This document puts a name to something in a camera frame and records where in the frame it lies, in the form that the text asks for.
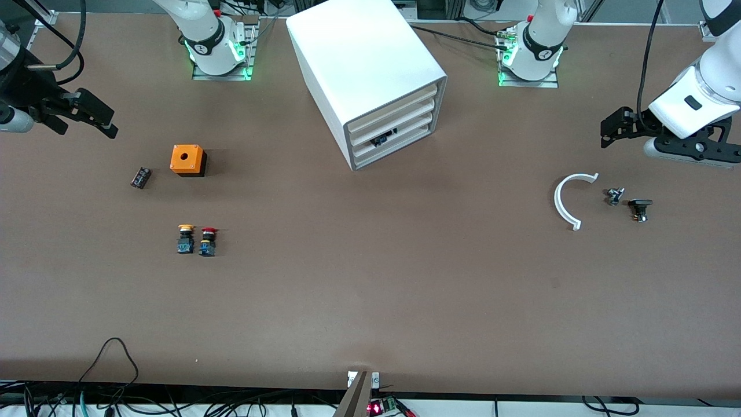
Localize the black cable behind cabinet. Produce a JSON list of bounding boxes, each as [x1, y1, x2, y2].
[[408, 23, 513, 48]]

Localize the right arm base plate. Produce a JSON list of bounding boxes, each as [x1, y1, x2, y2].
[[192, 16, 258, 81]]

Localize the white curved plastic arc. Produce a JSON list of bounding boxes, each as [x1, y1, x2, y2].
[[554, 173, 599, 231]]

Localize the orange button enclosure box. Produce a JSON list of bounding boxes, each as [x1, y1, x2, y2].
[[170, 145, 207, 177]]

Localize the black looped cable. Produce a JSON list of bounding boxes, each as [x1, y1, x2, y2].
[[78, 338, 140, 386]]

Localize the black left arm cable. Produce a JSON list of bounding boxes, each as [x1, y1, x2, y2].
[[637, 0, 665, 116]]

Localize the grey camera stand post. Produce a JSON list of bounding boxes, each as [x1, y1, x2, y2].
[[334, 371, 371, 417]]

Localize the black curled cable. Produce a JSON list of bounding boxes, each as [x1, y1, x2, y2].
[[582, 396, 637, 415]]

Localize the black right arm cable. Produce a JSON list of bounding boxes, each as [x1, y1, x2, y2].
[[26, 0, 87, 86]]

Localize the white plastic tray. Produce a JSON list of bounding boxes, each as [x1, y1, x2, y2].
[[351, 113, 434, 158]]

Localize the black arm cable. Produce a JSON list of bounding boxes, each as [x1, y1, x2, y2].
[[637, 0, 665, 116], [26, 0, 87, 86]]

